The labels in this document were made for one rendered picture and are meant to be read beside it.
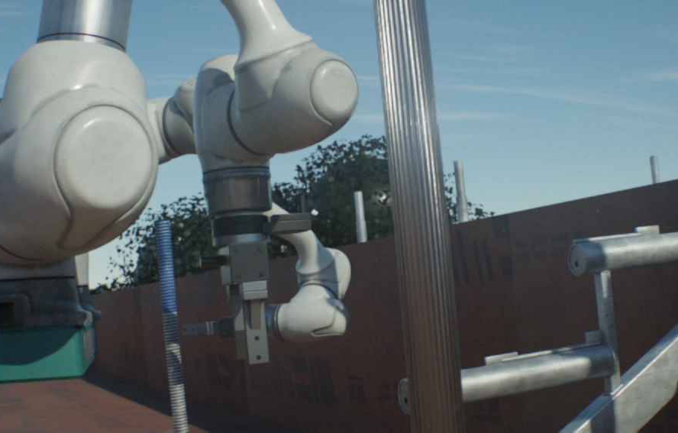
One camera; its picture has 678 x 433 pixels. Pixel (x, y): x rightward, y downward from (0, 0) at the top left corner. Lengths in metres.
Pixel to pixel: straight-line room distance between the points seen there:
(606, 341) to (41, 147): 0.92
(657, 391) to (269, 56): 0.80
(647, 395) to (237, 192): 0.70
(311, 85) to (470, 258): 1.68
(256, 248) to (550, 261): 1.27
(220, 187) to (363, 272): 2.15
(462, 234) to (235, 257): 1.59
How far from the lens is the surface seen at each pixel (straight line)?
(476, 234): 2.76
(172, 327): 2.64
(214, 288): 5.27
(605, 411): 1.56
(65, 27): 1.08
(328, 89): 1.18
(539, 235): 2.50
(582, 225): 2.35
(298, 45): 1.22
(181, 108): 2.18
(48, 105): 1.00
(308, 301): 2.44
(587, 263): 1.54
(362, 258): 3.46
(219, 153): 1.32
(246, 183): 1.33
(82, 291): 1.69
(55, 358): 1.17
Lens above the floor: 0.54
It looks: 4 degrees up
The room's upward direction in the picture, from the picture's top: 5 degrees counter-clockwise
